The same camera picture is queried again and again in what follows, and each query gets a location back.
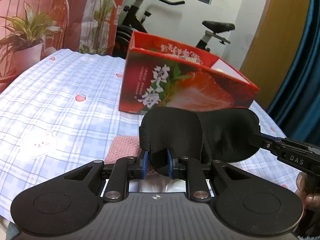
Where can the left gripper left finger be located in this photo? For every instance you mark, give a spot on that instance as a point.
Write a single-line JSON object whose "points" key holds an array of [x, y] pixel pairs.
{"points": [[138, 166]]}

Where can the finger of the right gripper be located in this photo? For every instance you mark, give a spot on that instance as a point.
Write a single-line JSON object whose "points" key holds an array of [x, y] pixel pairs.
{"points": [[267, 142]]}

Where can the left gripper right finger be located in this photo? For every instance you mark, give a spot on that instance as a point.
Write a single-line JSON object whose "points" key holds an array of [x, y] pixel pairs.
{"points": [[177, 166]]}

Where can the pink knitted cloth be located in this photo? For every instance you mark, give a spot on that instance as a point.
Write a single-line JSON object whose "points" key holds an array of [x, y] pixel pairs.
{"points": [[123, 146]]}

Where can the black sleep eye mask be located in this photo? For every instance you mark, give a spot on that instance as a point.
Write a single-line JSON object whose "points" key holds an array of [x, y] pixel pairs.
{"points": [[221, 134]]}

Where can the right hand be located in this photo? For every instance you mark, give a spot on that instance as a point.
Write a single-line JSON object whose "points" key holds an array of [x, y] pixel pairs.
{"points": [[311, 200]]}

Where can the teal curtain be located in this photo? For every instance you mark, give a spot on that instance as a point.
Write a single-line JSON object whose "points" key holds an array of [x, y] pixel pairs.
{"points": [[295, 108]]}

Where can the blue checked strawberry tablecloth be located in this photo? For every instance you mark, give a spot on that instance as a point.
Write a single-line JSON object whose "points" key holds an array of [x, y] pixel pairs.
{"points": [[59, 114]]}

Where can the red strawberry cardboard box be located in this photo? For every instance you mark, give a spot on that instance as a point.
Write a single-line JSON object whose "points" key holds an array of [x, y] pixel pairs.
{"points": [[160, 72]]}

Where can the wooden door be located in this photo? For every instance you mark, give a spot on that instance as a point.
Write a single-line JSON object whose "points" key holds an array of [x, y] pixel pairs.
{"points": [[274, 46]]}

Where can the tall green plant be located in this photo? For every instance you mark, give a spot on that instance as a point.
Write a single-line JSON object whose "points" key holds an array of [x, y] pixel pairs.
{"points": [[98, 28]]}

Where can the potted green plant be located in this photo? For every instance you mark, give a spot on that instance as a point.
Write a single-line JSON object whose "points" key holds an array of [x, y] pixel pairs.
{"points": [[23, 46]]}

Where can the red wire chair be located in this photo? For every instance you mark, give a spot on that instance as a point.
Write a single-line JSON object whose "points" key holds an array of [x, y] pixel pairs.
{"points": [[58, 10]]}

